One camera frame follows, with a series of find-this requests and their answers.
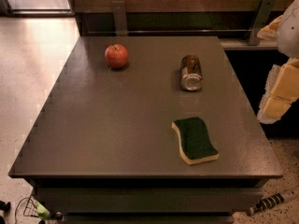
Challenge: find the metal shelf bracket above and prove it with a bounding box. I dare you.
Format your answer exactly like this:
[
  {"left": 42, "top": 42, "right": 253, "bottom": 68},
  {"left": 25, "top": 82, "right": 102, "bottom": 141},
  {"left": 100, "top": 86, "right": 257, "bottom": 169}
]
[
  {"left": 112, "top": 0, "right": 128, "bottom": 36},
  {"left": 246, "top": 0, "right": 276, "bottom": 46}
]

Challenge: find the green yellow sponge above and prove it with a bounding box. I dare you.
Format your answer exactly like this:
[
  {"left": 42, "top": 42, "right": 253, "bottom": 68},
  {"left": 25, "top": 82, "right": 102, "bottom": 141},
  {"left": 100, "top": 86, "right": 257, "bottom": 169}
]
[{"left": 172, "top": 117, "right": 219, "bottom": 165}]

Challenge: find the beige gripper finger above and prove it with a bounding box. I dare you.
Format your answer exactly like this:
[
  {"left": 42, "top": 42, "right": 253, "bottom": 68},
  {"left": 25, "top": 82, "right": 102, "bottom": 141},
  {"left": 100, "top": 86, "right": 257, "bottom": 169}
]
[
  {"left": 257, "top": 16, "right": 281, "bottom": 40},
  {"left": 257, "top": 59, "right": 299, "bottom": 124}
]

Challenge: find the red apple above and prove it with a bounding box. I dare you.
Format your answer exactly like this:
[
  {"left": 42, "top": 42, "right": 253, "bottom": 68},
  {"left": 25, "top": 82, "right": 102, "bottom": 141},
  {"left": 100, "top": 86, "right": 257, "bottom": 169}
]
[{"left": 105, "top": 44, "right": 128, "bottom": 69}]

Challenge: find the small black floor object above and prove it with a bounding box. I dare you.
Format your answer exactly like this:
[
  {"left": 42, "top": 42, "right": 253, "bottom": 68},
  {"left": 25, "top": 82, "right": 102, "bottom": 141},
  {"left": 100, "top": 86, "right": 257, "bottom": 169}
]
[{"left": 0, "top": 201, "right": 11, "bottom": 212}]

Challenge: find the left metal shelf bracket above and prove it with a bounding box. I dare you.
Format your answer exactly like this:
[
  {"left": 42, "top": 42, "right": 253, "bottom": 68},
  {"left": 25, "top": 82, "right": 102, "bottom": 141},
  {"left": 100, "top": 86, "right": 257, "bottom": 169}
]
[{"left": 112, "top": 0, "right": 128, "bottom": 36}]

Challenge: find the orange soda can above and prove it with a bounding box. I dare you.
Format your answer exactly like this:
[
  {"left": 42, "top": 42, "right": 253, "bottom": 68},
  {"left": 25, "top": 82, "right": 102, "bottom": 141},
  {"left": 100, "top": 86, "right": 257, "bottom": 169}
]
[{"left": 181, "top": 55, "right": 203, "bottom": 91}]

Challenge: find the right metal shelf bracket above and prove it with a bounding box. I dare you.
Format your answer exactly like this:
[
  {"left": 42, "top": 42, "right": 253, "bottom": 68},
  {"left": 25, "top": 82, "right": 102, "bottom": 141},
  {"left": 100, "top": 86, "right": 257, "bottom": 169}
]
[{"left": 246, "top": 0, "right": 276, "bottom": 46}]

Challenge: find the striped black white handle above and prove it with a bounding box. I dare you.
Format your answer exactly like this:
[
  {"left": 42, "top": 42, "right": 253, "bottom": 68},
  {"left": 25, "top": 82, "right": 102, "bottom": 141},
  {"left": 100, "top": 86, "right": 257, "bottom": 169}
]
[{"left": 247, "top": 189, "right": 299, "bottom": 216}]

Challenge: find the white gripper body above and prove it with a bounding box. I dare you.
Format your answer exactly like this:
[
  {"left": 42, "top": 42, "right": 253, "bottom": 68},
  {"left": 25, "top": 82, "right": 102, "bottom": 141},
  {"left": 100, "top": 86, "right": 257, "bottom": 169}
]
[{"left": 278, "top": 0, "right": 299, "bottom": 58}]

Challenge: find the wire basket with green item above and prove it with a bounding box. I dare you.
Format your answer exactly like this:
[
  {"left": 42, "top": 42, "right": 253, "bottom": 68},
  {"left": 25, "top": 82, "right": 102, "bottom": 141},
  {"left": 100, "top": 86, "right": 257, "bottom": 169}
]
[{"left": 14, "top": 195, "right": 64, "bottom": 224}]

